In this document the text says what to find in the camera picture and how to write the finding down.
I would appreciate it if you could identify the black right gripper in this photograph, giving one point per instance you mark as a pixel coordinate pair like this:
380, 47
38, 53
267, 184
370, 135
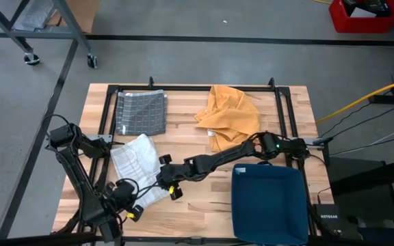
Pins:
176, 174

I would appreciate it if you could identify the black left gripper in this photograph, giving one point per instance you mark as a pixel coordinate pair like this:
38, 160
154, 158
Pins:
123, 196

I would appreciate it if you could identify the white striped towel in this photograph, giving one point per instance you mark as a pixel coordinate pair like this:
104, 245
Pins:
132, 157

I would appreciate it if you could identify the grey checked towel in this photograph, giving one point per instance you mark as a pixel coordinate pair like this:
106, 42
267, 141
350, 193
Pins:
142, 112

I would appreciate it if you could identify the orange towel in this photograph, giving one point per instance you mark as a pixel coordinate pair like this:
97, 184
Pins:
231, 116

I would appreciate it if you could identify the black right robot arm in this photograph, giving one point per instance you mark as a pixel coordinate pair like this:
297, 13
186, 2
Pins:
224, 155

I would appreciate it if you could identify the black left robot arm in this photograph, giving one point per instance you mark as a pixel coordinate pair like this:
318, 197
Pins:
77, 177

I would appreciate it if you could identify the blue fabric bin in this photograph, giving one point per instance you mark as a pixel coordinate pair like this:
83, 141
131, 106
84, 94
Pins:
269, 205

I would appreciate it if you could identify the brown cardboard box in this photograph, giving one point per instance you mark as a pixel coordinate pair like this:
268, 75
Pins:
84, 13

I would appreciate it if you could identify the grey metal wheeled cart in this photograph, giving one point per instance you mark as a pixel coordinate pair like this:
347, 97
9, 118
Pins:
66, 17

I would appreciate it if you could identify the black side table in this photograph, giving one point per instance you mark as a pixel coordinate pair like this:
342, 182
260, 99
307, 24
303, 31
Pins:
371, 177

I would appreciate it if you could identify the grey plastic bag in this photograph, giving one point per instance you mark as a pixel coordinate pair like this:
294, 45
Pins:
36, 15

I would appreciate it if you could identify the red plastic bin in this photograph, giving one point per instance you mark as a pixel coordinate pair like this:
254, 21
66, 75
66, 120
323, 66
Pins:
340, 24

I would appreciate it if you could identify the black electronic device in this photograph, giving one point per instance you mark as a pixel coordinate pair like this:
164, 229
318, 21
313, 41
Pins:
368, 5

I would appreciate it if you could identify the black metal table frame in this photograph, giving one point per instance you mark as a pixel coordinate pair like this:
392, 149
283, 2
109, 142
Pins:
183, 88

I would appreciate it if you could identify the black Netgear network switch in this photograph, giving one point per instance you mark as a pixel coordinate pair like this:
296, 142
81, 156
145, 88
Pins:
327, 218

